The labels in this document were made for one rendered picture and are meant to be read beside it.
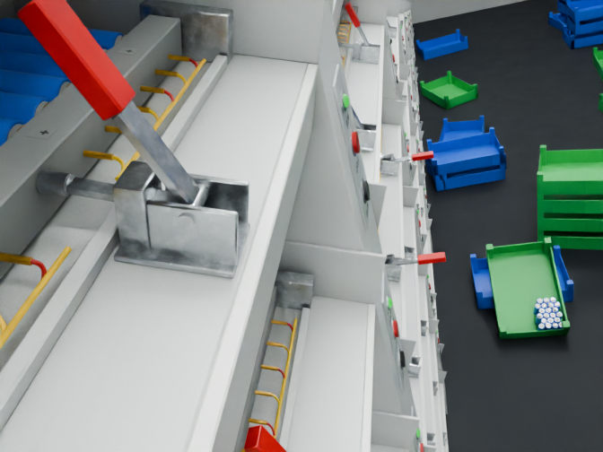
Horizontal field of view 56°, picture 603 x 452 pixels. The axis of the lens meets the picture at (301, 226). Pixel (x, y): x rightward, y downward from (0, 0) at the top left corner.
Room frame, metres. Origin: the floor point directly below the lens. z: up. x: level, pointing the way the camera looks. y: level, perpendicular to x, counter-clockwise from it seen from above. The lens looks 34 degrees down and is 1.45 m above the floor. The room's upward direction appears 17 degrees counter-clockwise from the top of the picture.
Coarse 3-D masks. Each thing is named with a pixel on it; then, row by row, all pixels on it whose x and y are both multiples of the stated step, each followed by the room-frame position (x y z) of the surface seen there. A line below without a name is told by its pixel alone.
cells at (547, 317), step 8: (536, 304) 1.21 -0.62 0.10; (544, 304) 1.20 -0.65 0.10; (552, 304) 1.19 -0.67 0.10; (560, 304) 1.18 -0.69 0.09; (536, 312) 1.21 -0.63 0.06; (544, 312) 1.18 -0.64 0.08; (552, 312) 1.17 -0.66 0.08; (560, 312) 1.16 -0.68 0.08; (536, 320) 1.19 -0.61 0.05; (544, 320) 1.16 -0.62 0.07; (552, 320) 1.15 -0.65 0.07; (560, 320) 1.17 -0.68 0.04; (544, 328) 1.14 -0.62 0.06; (552, 328) 1.14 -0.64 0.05; (560, 328) 1.13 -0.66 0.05
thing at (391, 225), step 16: (384, 112) 1.00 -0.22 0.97; (400, 112) 0.99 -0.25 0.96; (384, 128) 0.98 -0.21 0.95; (400, 128) 0.98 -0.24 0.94; (384, 144) 0.92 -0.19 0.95; (400, 144) 0.92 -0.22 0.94; (384, 176) 0.82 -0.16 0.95; (400, 176) 0.82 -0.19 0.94; (400, 192) 0.77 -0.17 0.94; (384, 208) 0.73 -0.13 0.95; (400, 208) 0.72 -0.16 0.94; (384, 224) 0.68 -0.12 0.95; (400, 224) 0.68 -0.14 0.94; (384, 240) 0.65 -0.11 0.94; (400, 240) 0.65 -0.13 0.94; (400, 256) 0.61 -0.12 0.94; (400, 288) 0.55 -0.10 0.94; (400, 304) 0.52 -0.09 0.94; (400, 320) 0.49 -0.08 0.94; (400, 336) 0.47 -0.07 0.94
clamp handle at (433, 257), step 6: (444, 252) 0.56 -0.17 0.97; (390, 258) 0.57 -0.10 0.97; (402, 258) 0.58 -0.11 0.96; (408, 258) 0.57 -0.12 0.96; (414, 258) 0.57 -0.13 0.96; (420, 258) 0.56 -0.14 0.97; (426, 258) 0.56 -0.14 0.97; (432, 258) 0.56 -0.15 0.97; (438, 258) 0.55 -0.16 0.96; (444, 258) 0.55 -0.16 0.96; (390, 264) 0.57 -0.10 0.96; (396, 264) 0.57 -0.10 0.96; (402, 264) 0.57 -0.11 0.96; (408, 264) 0.57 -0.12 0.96; (420, 264) 0.56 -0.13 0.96
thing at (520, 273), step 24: (504, 264) 1.40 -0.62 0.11; (528, 264) 1.37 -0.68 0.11; (552, 264) 1.33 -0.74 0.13; (504, 288) 1.33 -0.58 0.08; (528, 288) 1.31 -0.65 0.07; (552, 288) 1.28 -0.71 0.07; (504, 312) 1.27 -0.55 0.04; (528, 312) 1.24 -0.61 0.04; (504, 336) 1.19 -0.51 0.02; (528, 336) 1.17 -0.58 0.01
